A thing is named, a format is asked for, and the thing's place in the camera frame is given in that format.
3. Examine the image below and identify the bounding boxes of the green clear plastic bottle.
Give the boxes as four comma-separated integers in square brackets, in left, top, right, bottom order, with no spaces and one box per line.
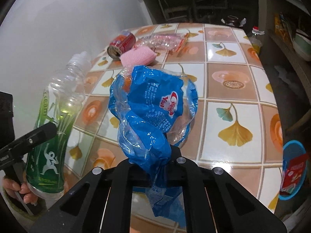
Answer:
[25,52,92,200]

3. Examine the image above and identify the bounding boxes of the blue plastic snack bag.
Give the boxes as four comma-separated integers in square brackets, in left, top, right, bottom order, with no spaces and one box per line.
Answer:
[108,65,198,227]

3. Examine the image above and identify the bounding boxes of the pink scrubbing sponge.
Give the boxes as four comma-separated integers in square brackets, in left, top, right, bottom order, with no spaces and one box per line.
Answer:
[120,46,156,67]

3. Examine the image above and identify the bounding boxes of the blue plastic trash basket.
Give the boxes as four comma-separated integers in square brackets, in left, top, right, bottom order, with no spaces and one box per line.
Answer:
[279,140,308,200]

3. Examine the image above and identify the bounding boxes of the person's left hand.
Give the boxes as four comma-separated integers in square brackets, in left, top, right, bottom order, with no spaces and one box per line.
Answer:
[2,176,38,205]

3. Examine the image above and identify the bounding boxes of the red paper packet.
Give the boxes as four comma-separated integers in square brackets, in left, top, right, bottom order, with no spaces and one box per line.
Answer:
[280,154,307,196]

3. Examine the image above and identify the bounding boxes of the red soda can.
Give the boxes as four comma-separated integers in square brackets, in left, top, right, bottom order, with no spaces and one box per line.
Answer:
[107,30,136,61]

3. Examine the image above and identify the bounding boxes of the wooden lower shelf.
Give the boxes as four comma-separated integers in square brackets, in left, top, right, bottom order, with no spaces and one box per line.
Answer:
[268,29,310,98]

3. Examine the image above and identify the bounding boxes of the yellow oil bottle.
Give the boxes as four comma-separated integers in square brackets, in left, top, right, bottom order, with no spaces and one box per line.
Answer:
[247,26,265,54]

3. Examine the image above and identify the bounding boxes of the clear red zip bag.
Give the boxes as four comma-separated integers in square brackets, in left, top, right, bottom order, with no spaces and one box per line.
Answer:
[133,34,188,52]

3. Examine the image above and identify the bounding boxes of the green white bowl stack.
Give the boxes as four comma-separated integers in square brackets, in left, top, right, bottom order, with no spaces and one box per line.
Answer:
[293,29,310,62]

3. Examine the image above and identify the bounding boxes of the orange snack packages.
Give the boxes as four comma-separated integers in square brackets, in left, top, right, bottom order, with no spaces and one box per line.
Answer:
[274,12,293,47]

